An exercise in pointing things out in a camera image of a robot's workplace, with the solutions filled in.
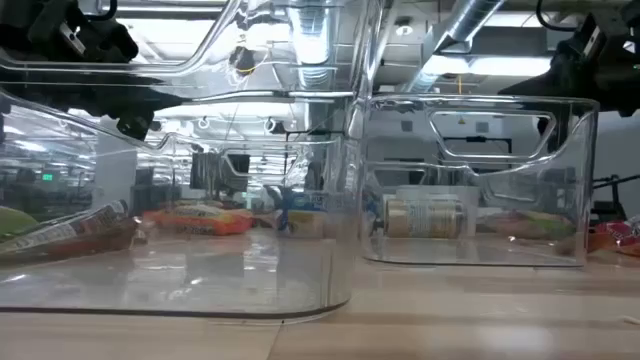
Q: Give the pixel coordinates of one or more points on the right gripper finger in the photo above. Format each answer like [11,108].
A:
[560,82]
[575,47]

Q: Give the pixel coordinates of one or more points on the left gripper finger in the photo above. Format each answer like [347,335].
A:
[140,100]
[110,47]

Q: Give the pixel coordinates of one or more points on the orange chicken ramen pack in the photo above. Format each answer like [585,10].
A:
[200,222]

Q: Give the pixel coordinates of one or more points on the brown snack packet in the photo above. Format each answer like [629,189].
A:
[70,235]

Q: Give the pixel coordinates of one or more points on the red roast beef ramen pack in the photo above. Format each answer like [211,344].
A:
[620,235]

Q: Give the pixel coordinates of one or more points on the glass spice jar white label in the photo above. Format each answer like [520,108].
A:
[425,217]

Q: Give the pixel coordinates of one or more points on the ceiling light panel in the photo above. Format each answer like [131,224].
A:
[500,66]

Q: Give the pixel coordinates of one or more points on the clear plastic storage bin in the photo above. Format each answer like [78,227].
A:
[580,200]
[200,280]

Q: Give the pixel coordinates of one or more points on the green exit sign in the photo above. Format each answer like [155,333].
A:
[47,176]

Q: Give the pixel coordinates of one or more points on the black tripod stand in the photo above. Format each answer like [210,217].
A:
[607,210]

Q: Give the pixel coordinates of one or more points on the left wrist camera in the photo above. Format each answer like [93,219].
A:
[135,125]

